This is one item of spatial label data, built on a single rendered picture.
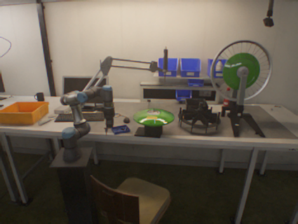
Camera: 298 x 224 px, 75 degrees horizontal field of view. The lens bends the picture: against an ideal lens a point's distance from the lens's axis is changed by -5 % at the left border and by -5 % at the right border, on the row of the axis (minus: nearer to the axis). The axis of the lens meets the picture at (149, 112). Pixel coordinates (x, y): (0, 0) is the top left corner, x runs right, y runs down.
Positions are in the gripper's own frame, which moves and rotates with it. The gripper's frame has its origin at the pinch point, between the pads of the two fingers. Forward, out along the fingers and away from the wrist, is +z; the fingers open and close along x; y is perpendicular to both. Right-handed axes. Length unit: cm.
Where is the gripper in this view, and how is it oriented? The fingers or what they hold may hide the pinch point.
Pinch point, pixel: (107, 133)
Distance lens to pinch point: 139.7
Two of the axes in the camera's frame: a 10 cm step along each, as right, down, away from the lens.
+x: -0.6, -3.6, 9.3
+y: 10.0, -0.2, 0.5
